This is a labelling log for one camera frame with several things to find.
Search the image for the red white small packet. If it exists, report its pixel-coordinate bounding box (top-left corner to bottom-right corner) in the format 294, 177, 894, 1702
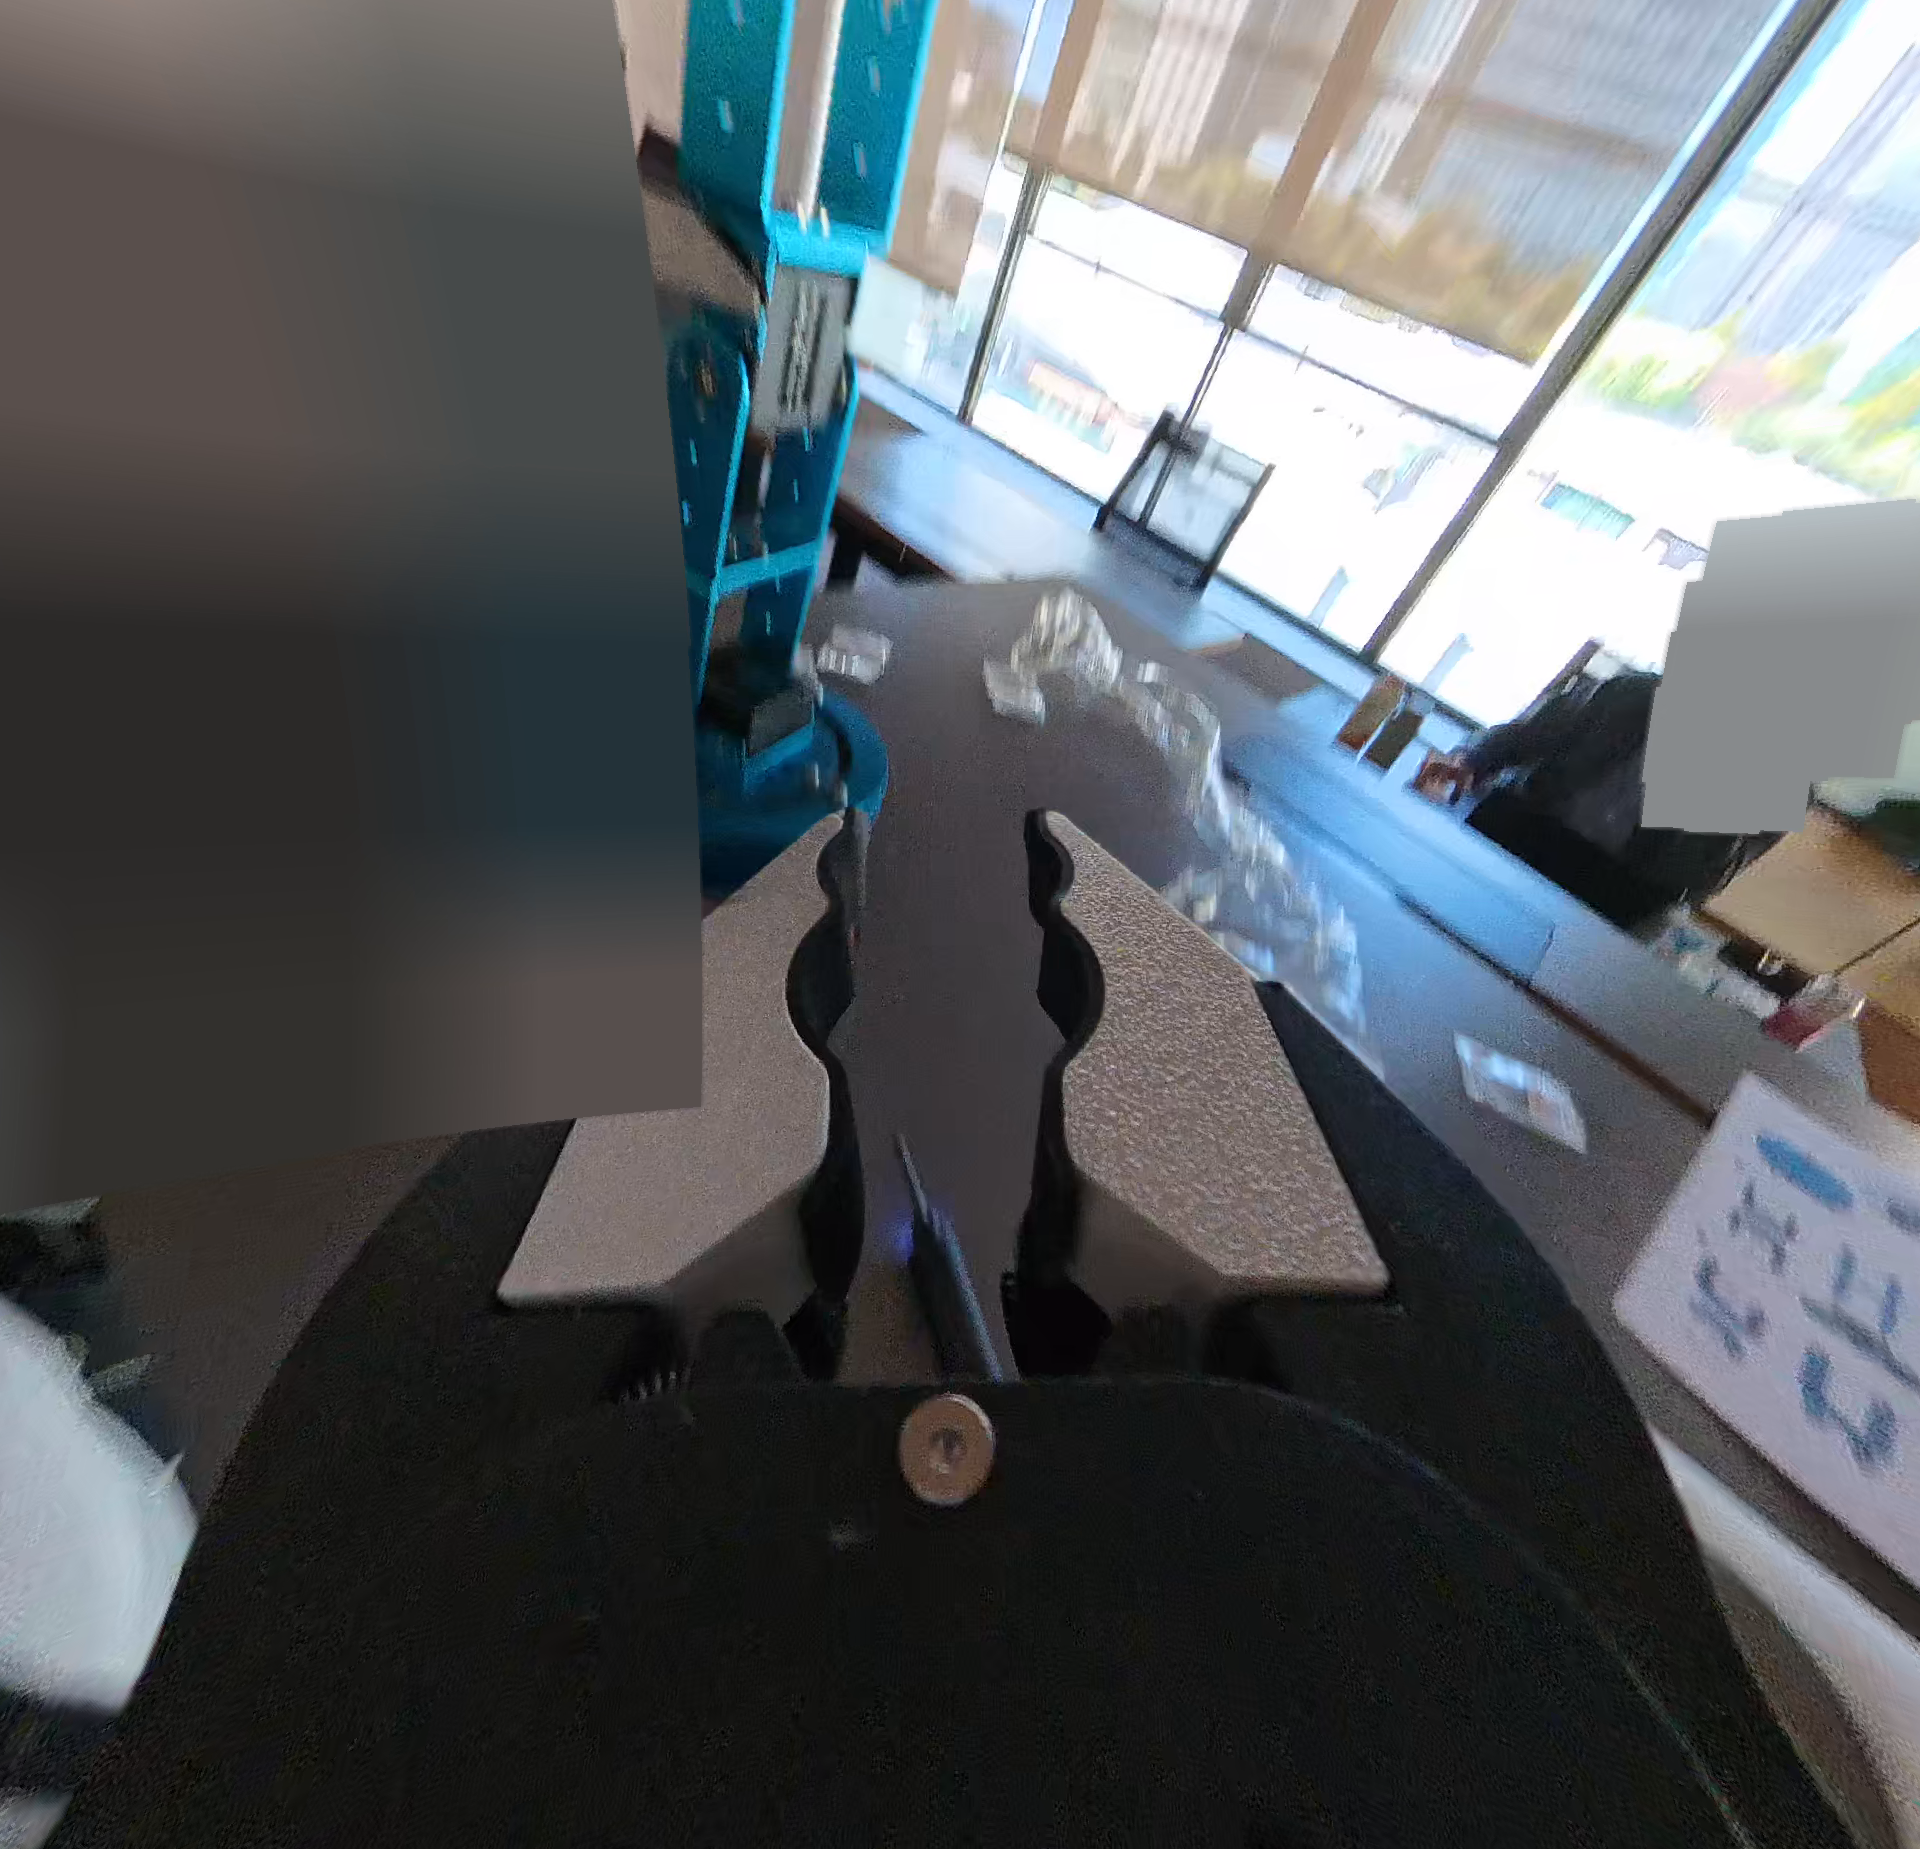
1761, 970, 1870, 1057

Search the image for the printed instruction sheet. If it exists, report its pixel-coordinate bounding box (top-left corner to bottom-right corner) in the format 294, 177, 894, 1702
1611, 1073, 1920, 1560

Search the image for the large window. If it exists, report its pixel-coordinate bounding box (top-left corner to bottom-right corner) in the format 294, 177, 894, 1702
884, 0, 1920, 726

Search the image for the crumpled clear plastic wrap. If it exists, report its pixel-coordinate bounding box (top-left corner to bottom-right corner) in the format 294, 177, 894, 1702
982, 589, 1373, 1048

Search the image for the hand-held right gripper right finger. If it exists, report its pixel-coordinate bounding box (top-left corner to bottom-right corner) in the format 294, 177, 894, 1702
1014, 808, 1391, 1326

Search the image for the blue toy robot arm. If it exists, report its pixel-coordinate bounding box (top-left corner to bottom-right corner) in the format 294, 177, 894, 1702
622, 0, 941, 899

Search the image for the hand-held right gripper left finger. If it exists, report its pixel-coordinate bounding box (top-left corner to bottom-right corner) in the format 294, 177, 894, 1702
497, 811, 871, 1341

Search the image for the small brown box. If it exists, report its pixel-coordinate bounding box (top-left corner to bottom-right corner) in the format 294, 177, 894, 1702
1331, 671, 1452, 804

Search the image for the small clear plastic bag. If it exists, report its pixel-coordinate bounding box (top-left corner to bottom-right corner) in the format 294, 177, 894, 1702
1452, 1031, 1590, 1153

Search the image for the black metal frame stand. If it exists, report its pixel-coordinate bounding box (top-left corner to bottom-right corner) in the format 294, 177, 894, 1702
1091, 409, 1280, 594

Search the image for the cardboard box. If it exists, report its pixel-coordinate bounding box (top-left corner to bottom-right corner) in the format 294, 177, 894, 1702
1705, 780, 1920, 1119

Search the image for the distant dark desk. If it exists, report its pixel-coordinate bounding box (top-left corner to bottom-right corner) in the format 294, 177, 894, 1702
831, 378, 1250, 638

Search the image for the neighbouring dark desk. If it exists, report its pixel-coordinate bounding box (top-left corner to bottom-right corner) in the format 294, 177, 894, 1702
1230, 679, 1878, 1130

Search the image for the beige roller blind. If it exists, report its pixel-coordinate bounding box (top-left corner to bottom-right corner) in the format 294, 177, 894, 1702
1001, 0, 1849, 368

